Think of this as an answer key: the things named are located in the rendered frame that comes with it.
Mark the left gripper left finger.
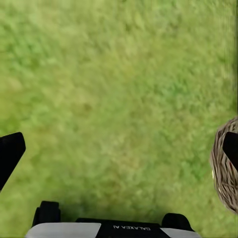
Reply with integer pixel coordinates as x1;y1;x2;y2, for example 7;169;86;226
0;132;26;191

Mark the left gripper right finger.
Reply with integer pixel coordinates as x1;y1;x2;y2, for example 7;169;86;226
223;132;238;171

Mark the wicker basket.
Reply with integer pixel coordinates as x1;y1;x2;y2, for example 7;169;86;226
209;116;238;215

